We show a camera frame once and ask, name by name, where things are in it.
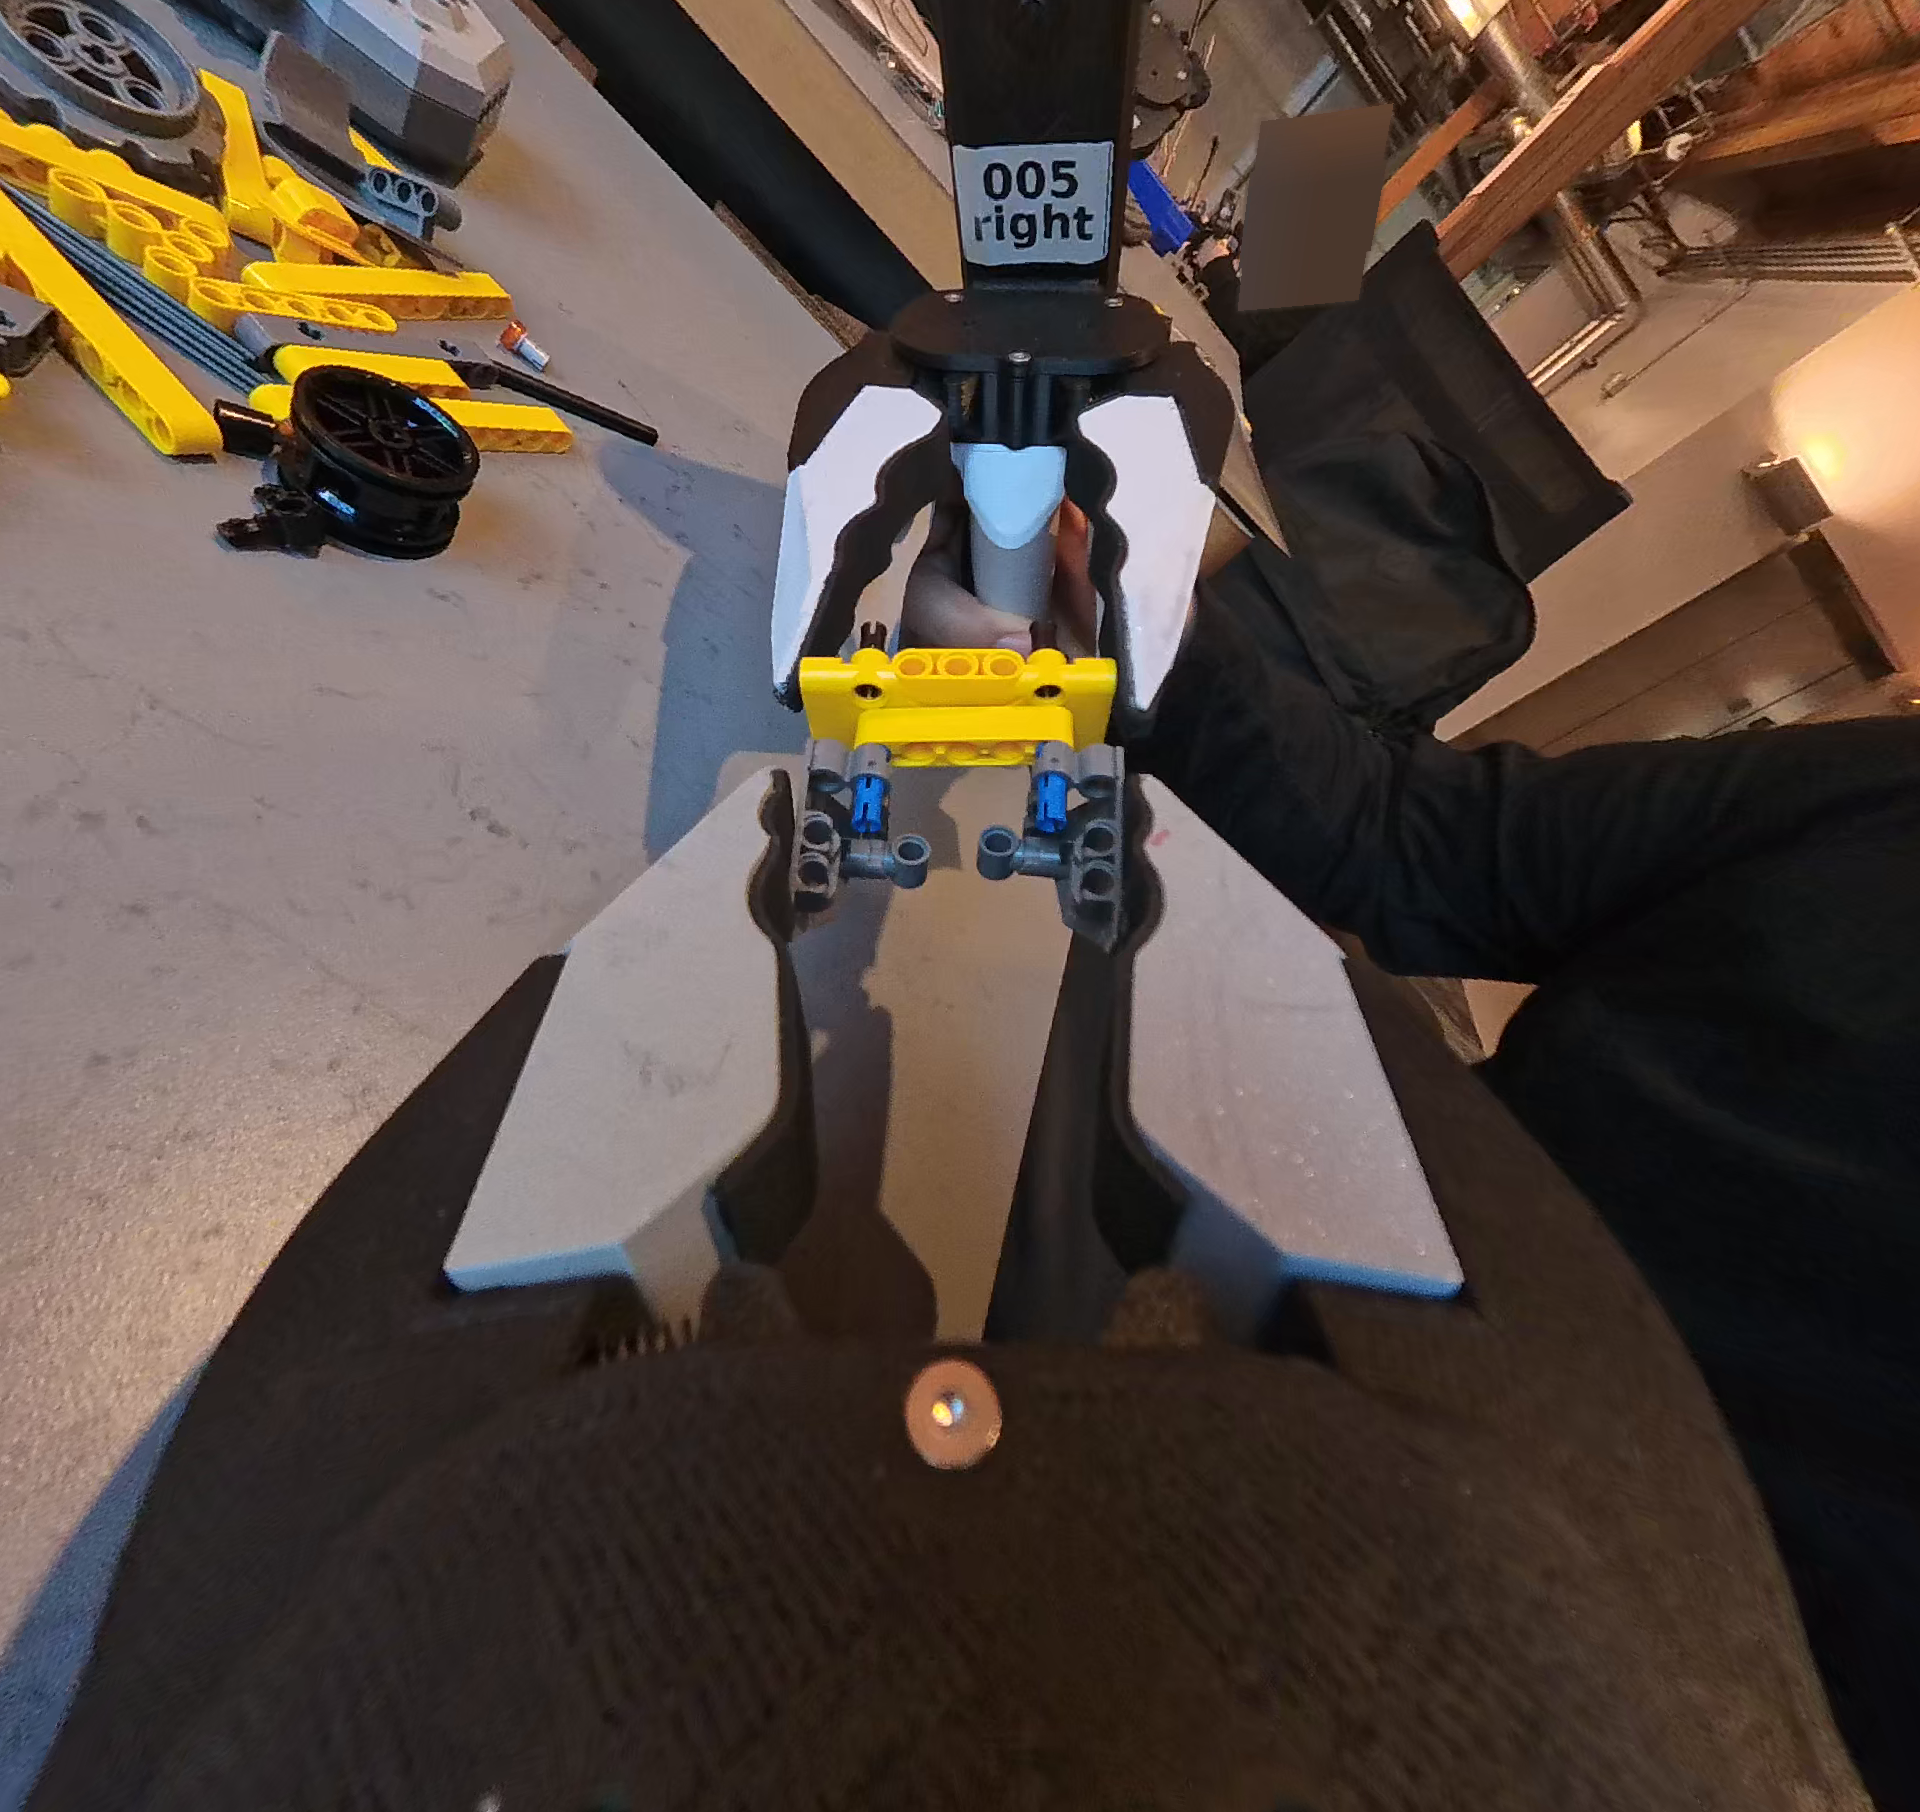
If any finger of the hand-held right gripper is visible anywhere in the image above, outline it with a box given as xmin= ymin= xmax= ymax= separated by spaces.
xmin=770 ymin=380 xmax=954 ymax=714
xmin=1072 ymin=394 xmax=1222 ymax=744

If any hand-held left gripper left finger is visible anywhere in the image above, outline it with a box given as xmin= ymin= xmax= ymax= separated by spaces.
xmin=442 ymin=768 xmax=821 ymax=1319

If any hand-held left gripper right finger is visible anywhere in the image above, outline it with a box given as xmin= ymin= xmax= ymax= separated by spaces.
xmin=1025 ymin=777 xmax=1467 ymax=1310

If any yellow brick panel with pins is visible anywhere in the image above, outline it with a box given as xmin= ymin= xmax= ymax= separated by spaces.
xmin=800 ymin=619 xmax=1122 ymax=750

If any grey brick bucket assembly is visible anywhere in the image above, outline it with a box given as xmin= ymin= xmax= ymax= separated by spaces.
xmin=791 ymin=702 xmax=1130 ymax=953

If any person's right forearm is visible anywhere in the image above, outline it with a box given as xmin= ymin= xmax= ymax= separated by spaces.
xmin=1127 ymin=597 xmax=1920 ymax=978

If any grey desk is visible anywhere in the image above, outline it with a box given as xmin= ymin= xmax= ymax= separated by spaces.
xmin=0 ymin=0 xmax=1286 ymax=1692

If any person's right hand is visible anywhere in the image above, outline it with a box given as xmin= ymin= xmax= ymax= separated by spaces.
xmin=905 ymin=498 xmax=1100 ymax=652

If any black backpack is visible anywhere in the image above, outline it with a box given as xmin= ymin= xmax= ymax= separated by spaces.
xmin=1215 ymin=217 xmax=1631 ymax=735

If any long grey table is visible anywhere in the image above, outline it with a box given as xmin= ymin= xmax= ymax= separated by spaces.
xmin=580 ymin=0 xmax=970 ymax=330

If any black axle rod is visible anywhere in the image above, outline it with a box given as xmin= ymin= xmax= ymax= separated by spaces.
xmin=451 ymin=358 xmax=663 ymax=449

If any black spoked wheel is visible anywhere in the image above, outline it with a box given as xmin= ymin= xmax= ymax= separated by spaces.
xmin=283 ymin=366 xmax=486 ymax=562

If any small black connector piece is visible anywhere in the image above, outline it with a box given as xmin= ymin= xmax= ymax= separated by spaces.
xmin=214 ymin=479 xmax=335 ymax=558

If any pile of loose brick pieces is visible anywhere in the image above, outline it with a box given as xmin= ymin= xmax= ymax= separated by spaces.
xmin=0 ymin=68 xmax=580 ymax=461

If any grey spoked wheel hub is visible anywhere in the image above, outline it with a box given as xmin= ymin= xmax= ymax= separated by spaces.
xmin=0 ymin=0 xmax=229 ymax=181

